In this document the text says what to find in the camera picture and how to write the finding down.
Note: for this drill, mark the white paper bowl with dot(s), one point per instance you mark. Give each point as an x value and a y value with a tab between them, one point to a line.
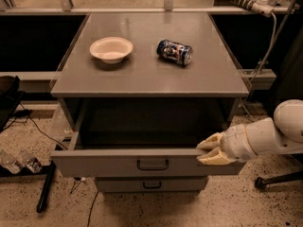
111	50

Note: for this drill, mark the grey drawer cabinet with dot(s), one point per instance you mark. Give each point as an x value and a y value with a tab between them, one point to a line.
210	74

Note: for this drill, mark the white power strip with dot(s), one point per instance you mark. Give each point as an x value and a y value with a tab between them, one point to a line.
261	7

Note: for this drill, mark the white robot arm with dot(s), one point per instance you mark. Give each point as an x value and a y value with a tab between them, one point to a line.
281	134

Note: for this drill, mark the clear plastic bottle right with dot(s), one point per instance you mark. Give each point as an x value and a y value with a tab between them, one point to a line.
30	161

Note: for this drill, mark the grey drawer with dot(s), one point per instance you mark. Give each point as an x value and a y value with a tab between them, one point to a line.
150	184
140	137

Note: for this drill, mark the clear plastic bottle left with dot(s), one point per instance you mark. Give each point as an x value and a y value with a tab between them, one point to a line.
10	163

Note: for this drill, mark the black office chair base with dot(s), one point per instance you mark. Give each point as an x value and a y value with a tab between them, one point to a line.
260	183

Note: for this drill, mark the blue soda can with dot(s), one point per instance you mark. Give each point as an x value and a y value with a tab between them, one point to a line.
173	51

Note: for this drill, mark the grey bottom drawer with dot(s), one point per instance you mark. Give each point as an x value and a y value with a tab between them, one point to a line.
150	184

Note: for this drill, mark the black bag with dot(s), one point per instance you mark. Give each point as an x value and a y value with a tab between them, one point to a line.
10	96

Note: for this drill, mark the black floor stand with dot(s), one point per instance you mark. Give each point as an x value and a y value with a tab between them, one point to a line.
48	171

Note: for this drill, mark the clear plastic bottle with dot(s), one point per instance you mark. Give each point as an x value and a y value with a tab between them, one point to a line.
10	163
30	161

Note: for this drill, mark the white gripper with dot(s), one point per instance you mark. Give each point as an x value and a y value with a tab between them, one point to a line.
234	142

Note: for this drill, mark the grey top drawer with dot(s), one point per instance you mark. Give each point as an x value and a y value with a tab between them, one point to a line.
140	137

